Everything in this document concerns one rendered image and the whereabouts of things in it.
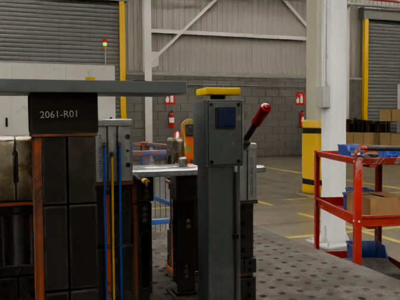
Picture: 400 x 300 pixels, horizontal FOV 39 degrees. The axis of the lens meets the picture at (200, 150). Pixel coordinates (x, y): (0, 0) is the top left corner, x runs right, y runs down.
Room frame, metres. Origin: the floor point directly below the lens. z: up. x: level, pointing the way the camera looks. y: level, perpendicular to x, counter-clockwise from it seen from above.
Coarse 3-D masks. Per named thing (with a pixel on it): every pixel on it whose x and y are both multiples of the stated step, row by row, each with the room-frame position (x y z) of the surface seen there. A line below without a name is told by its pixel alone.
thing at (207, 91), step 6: (198, 90) 0.97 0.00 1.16; (204, 90) 0.94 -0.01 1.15; (210, 90) 0.93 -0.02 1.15; (216, 90) 0.93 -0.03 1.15; (222, 90) 0.94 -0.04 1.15; (228, 90) 0.94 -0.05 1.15; (234, 90) 0.94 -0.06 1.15; (210, 96) 0.97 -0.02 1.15; (216, 96) 0.95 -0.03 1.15; (222, 96) 0.96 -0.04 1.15
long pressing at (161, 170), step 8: (136, 168) 1.24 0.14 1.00; (144, 168) 1.24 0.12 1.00; (152, 168) 1.24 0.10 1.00; (160, 168) 1.24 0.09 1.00; (168, 168) 1.20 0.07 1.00; (176, 168) 1.20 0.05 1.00; (184, 168) 1.20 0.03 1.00; (192, 168) 1.21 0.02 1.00; (264, 168) 1.27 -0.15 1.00; (144, 176) 1.17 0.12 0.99; (152, 176) 1.18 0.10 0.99; (160, 176) 1.18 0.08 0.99
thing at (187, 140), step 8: (192, 120) 1.45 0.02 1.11; (184, 128) 1.44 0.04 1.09; (192, 128) 1.44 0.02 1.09; (184, 136) 1.43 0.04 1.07; (192, 136) 1.44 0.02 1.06; (184, 144) 1.43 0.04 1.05; (192, 144) 1.44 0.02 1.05; (184, 152) 1.43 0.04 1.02; (192, 152) 1.43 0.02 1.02; (192, 160) 1.42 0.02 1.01
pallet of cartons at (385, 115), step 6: (384, 114) 14.18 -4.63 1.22; (390, 114) 13.98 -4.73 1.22; (396, 114) 13.80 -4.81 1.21; (384, 120) 14.18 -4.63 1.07; (390, 120) 13.98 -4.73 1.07; (396, 120) 13.80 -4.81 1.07; (384, 138) 14.17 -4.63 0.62; (390, 138) 13.97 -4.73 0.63; (396, 138) 13.78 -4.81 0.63; (384, 144) 14.17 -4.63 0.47; (390, 144) 13.97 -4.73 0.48; (396, 144) 13.78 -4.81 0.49
